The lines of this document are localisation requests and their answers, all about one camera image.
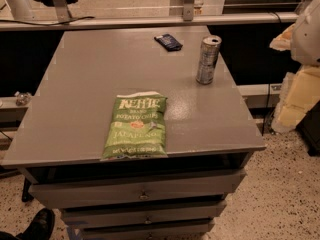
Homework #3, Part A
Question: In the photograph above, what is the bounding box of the dark blue snack packet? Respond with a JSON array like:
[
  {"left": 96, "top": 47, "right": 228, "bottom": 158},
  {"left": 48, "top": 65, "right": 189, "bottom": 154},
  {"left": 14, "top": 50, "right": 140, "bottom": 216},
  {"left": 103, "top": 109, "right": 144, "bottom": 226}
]
[{"left": 154, "top": 34, "right": 183, "bottom": 52}]

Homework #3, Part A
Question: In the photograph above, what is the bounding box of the metal railing bar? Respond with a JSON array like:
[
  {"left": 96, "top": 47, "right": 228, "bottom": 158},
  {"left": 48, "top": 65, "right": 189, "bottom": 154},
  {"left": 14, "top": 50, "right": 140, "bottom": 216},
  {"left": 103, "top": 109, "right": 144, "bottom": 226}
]
[{"left": 0, "top": 12, "right": 298, "bottom": 32}]

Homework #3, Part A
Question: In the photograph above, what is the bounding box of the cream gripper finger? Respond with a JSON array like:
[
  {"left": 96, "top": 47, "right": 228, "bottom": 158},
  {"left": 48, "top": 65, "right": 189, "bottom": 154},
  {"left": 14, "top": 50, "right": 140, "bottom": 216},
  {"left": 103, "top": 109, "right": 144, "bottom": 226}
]
[
  {"left": 269, "top": 24, "right": 295, "bottom": 51},
  {"left": 271, "top": 65, "right": 320, "bottom": 133}
]

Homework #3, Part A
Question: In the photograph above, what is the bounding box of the black shoe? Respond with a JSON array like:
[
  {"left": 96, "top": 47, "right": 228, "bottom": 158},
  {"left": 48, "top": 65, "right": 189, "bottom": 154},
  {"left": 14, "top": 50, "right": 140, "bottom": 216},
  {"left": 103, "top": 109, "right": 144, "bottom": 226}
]
[{"left": 17, "top": 208, "right": 55, "bottom": 240}]

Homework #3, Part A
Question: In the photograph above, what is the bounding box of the silver drink can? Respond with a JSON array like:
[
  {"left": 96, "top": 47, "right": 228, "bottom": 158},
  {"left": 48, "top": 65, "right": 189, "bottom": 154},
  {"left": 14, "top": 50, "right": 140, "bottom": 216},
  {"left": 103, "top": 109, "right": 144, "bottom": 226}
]
[{"left": 196, "top": 35, "right": 222, "bottom": 85}]

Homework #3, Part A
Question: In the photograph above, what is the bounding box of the small crumpled foil object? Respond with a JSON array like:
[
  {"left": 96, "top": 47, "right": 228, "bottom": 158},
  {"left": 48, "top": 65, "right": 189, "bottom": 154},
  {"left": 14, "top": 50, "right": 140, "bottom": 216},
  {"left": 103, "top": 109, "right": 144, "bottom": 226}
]
[{"left": 14, "top": 91, "right": 32, "bottom": 106}]

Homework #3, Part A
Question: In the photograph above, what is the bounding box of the middle drawer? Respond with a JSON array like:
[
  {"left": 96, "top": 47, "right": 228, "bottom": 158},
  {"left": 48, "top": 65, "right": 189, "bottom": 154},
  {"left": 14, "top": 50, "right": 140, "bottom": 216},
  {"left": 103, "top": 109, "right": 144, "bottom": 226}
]
[{"left": 62, "top": 200, "right": 226, "bottom": 228}]

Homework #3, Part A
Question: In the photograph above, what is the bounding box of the top drawer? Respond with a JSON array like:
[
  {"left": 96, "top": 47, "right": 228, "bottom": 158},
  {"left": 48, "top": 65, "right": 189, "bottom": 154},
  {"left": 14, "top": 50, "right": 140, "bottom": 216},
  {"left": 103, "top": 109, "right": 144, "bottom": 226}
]
[{"left": 30, "top": 169, "right": 246, "bottom": 209}]

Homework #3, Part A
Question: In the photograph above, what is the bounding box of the green jalapeno chip bag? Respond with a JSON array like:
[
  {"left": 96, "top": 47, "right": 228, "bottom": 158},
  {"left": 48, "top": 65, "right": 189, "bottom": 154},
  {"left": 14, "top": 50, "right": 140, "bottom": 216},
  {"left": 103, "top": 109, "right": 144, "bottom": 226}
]
[{"left": 102, "top": 91, "right": 167, "bottom": 160}]

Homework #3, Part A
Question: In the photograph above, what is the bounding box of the drawer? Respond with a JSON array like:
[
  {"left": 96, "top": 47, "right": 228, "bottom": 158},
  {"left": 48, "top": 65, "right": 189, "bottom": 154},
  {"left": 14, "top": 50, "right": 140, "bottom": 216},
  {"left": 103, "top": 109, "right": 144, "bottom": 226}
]
[
  {"left": 30, "top": 169, "right": 246, "bottom": 209},
  {"left": 81, "top": 219, "right": 214, "bottom": 240},
  {"left": 62, "top": 200, "right": 226, "bottom": 228}
]

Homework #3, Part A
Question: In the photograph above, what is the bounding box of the black cable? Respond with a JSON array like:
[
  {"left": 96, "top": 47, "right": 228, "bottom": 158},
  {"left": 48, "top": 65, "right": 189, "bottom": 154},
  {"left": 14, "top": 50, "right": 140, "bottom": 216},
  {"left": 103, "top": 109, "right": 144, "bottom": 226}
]
[{"left": 0, "top": 15, "right": 96, "bottom": 27}]

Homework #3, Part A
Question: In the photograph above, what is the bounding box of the grey drawer cabinet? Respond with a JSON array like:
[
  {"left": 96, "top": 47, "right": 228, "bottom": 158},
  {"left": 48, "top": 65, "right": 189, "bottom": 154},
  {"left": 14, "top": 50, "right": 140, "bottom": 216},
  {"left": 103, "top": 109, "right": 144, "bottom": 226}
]
[{"left": 3, "top": 27, "right": 264, "bottom": 240}]

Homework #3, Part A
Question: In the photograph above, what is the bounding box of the bottom drawer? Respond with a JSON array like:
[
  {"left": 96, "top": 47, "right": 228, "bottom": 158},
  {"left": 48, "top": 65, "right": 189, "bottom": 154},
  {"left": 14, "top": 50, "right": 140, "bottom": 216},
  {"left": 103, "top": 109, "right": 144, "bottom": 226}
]
[{"left": 81, "top": 219, "right": 214, "bottom": 240}]

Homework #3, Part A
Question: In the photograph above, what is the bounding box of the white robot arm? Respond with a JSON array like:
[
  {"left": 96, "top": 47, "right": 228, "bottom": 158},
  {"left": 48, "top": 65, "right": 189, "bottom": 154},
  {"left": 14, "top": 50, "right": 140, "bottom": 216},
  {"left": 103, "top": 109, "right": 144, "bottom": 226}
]
[{"left": 269, "top": 0, "right": 320, "bottom": 133}]

